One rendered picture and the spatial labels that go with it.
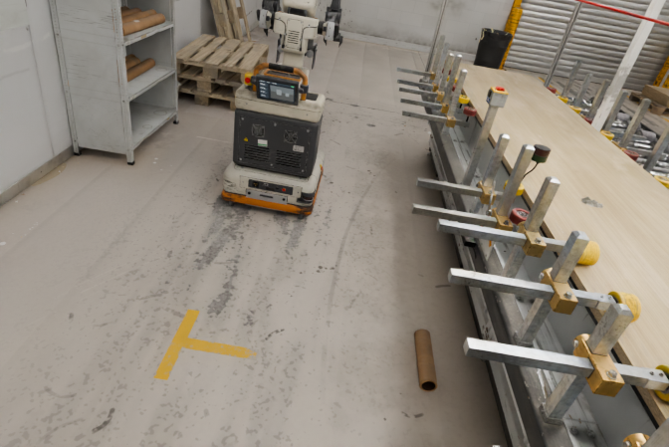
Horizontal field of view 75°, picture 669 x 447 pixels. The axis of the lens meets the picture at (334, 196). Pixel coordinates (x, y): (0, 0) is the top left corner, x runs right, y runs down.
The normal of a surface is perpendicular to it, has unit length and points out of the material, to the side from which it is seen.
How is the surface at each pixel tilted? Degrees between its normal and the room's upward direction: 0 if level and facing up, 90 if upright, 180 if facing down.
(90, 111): 90
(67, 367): 0
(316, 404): 0
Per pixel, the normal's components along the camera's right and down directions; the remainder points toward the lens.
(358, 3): -0.08, 0.50
